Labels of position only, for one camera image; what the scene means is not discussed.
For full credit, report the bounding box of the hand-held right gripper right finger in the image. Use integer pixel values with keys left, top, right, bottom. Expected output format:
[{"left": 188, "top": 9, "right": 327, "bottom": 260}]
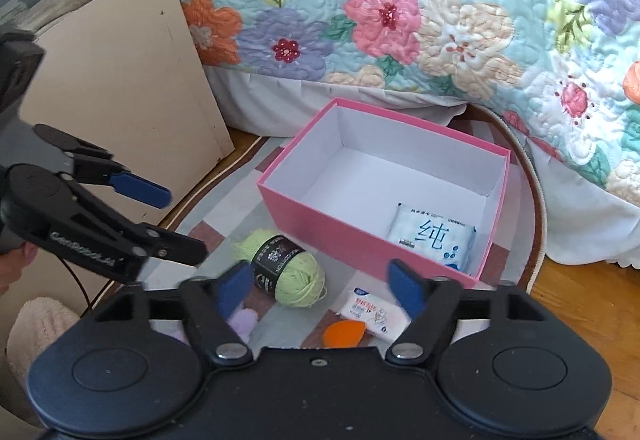
[{"left": 387, "top": 259, "right": 546, "bottom": 366}]

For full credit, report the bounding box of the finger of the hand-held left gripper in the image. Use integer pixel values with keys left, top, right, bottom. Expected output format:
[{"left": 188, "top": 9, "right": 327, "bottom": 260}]
[
  {"left": 32, "top": 123, "right": 173, "bottom": 209},
  {"left": 107, "top": 215, "right": 208, "bottom": 283}
]

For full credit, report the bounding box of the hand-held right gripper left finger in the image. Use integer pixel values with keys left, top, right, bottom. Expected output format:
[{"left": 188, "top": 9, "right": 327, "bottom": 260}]
[{"left": 92, "top": 261, "right": 256, "bottom": 368}]

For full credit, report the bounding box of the green yarn ball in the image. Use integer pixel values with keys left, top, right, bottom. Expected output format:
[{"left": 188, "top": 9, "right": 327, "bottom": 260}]
[{"left": 234, "top": 229, "right": 328, "bottom": 310}]

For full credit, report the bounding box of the pink cardboard box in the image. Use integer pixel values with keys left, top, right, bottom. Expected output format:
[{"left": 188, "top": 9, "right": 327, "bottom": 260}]
[{"left": 257, "top": 98, "right": 512, "bottom": 282}]

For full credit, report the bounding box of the person's left hand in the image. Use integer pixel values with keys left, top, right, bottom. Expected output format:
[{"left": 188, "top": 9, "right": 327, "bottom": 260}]
[{"left": 0, "top": 243, "right": 38, "bottom": 295}]

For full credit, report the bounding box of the purple fluffy pompom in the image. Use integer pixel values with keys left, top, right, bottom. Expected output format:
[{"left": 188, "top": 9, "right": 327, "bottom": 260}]
[{"left": 227, "top": 307, "right": 261, "bottom": 346}]

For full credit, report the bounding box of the small white tissue pack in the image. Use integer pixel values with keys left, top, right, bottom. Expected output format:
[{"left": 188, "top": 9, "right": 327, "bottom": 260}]
[{"left": 334, "top": 287, "right": 413, "bottom": 336}]

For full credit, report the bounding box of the white blue wet wipes pack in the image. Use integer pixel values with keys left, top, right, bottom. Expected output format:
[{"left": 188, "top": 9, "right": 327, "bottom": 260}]
[{"left": 386, "top": 203, "right": 478, "bottom": 276}]

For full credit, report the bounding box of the orange makeup sponge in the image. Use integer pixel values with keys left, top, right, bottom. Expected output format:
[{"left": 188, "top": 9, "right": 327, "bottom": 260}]
[{"left": 322, "top": 319, "right": 368, "bottom": 349}]

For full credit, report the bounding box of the beige wooden cabinet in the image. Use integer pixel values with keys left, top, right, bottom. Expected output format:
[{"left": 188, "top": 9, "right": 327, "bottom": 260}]
[{"left": 0, "top": 0, "right": 236, "bottom": 316}]

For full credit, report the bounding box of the floral quilt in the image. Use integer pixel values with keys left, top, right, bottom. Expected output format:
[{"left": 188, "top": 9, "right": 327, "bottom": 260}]
[{"left": 137, "top": 0, "right": 640, "bottom": 211}]

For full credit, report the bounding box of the black cable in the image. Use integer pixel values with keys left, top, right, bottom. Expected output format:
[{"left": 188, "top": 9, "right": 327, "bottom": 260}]
[{"left": 59, "top": 254, "right": 97, "bottom": 317}]

